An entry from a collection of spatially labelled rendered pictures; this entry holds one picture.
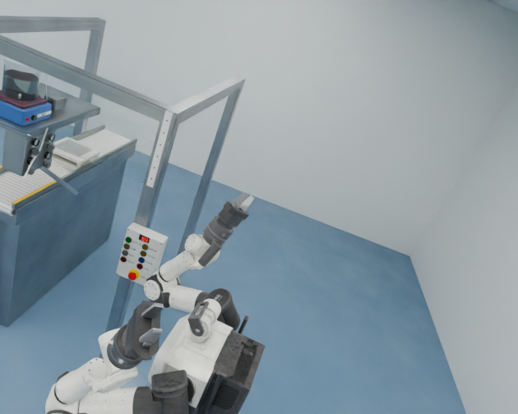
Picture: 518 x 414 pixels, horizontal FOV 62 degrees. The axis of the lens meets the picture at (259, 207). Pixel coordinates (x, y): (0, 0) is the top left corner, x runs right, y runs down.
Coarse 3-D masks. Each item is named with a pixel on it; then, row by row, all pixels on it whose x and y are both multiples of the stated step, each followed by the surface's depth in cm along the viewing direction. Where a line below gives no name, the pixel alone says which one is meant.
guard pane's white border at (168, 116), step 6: (168, 114) 168; (168, 120) 169; (162, 126) 170; (168, 126) 170; (162, 132) 171; (162, 138) 172; (162, 144) 173; (156, 150) 175; (162, 150) 174; (156, 156) 176; (156, 162) 177; (150, 168) 179; (156, 168) 178; (150, 174) 180; (150, 180) 181; (150, 186) 182
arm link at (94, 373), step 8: (96, 360) 109; (88, 368) 106; (96, 368) 108; (104, 368) 110; (88, 376) 105; (96, 376) 107; (104, 376) 108; (112, 376) 101; (120, 376) 100; (128, 376) 101; (88, 384) 105; (96, 384) 103; (104, 384) 102; (112, 384) 101; (120, 384) 105; (96, 392) 104; (104, 392) 104
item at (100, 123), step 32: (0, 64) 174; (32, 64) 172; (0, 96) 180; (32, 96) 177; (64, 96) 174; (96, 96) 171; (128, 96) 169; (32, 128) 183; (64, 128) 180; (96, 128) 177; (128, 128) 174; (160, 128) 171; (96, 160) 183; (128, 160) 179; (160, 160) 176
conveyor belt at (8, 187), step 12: (48, 168) 256; (60, 168) 261; (0, 180) 230; (12, 180) 234; (24, 180) 237; (36, 180) 242; (48, 180) 246; (0, 192) 221; (12, 192) 224; (24, 192) 228; (0, 204) 214
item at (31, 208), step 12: (96, 168) 282; (72, 180) 258; (84, 180) 272; (48, 192) 237; (60, 192) 249; (24, 204) 221; (36, 204) 230; (48, 204) 241; (0, 216) 219; (12, 216) 217; (24, 216) 223
